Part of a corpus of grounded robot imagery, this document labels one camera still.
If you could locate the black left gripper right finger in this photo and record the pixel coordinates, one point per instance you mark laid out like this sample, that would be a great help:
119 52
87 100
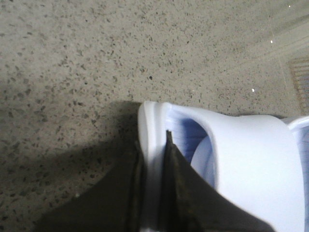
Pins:
189 204

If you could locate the light blue slipper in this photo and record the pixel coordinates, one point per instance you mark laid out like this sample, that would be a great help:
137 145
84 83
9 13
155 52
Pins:
259 163

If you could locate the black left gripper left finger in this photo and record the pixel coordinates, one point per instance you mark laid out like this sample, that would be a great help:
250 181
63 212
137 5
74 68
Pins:
113 204

